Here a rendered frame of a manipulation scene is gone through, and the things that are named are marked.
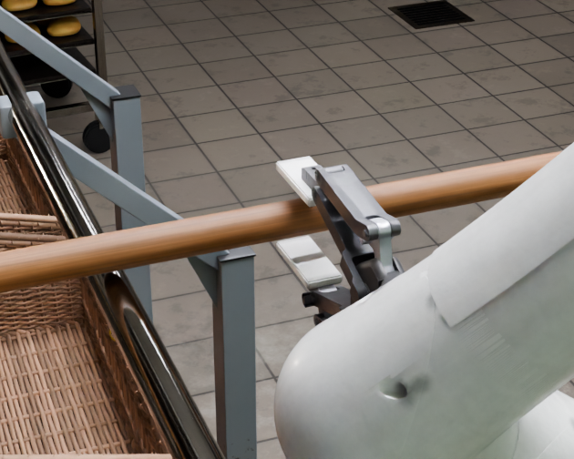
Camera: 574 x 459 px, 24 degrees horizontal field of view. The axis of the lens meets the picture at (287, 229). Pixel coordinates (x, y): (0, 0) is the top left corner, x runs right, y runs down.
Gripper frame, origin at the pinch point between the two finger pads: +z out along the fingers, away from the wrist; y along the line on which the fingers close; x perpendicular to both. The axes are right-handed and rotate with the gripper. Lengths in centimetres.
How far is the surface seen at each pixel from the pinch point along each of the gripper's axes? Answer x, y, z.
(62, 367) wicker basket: -8, 60, 73
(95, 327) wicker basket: -2, 56, 76
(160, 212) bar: -2.1, 17.1, 35.9
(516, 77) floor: 185, 119, 266
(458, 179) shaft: 13.5, -1.2, -0.4
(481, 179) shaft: 15.5, -0.9, -0.7
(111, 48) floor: 67, 119, 340
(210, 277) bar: 3.5, 26.9, 36.7
